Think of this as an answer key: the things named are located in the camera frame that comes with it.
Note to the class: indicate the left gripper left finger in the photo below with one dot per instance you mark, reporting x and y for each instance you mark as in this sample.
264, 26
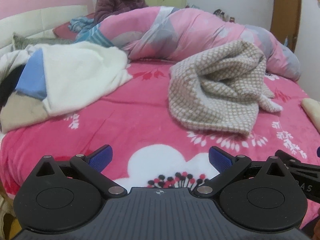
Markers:
89, 168

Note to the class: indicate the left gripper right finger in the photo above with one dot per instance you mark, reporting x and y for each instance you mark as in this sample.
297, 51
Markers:
230, 169

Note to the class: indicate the beige white checked coat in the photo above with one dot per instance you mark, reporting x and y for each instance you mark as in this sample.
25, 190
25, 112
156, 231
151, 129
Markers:
221, 89

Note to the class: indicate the cream knit cardigan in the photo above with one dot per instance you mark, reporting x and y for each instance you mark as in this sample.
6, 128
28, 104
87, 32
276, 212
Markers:
312, 109

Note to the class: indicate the pink flowered bed sheet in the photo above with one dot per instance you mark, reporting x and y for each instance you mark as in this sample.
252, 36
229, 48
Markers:
149, 147

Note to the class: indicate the white fleece blanket pile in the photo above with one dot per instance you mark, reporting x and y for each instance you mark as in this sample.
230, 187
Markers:
57, 80

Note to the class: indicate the teal striped cloth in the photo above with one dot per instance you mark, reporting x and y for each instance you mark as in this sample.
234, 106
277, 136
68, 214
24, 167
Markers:
95, 36

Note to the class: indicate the red pillow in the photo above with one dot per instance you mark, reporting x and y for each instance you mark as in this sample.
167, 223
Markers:
63, 32

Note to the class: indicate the blue crumpled cloth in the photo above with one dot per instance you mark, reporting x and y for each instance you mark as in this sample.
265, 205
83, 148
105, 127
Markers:
81, 24

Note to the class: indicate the pink floral duvet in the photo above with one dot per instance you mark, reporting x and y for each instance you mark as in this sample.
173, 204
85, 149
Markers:
175, 34

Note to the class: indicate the brown wooden door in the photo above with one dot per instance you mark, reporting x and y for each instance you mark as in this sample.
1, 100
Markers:
286, 21

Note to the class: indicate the pink white headboard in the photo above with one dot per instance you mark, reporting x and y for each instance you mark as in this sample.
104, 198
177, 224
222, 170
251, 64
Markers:
36, 17

